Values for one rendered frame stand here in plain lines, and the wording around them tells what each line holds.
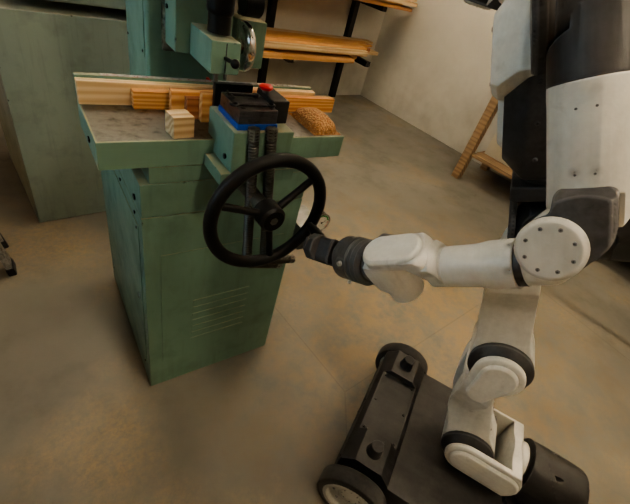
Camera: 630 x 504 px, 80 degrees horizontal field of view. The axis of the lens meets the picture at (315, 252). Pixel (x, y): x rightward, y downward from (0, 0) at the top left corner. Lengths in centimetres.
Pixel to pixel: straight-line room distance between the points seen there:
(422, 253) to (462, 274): 7
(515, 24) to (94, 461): 142
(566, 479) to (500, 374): 45
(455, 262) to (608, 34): 31
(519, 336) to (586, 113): 57
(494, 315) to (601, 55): 58
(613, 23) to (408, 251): 35
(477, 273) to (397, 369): 89
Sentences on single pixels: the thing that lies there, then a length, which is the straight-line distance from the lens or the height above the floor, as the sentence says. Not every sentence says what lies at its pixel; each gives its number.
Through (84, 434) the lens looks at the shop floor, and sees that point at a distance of 144.
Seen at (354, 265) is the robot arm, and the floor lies 85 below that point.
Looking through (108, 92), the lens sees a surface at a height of 93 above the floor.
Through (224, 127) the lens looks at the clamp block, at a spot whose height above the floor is 95.
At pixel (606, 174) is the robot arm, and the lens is 52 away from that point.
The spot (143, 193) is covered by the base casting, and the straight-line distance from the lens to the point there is 91.
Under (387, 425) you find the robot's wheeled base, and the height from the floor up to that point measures 19.
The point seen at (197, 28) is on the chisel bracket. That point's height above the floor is 107.
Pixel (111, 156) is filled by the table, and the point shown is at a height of 87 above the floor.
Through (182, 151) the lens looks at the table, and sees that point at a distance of 88.
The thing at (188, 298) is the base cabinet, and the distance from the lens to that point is 117.
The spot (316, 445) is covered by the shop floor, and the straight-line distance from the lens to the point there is 143.
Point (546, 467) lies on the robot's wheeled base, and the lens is 134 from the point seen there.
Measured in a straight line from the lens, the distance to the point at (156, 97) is 99.
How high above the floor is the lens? 127
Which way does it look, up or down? 38 degrees down
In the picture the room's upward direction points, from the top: 17 degrees clockwise
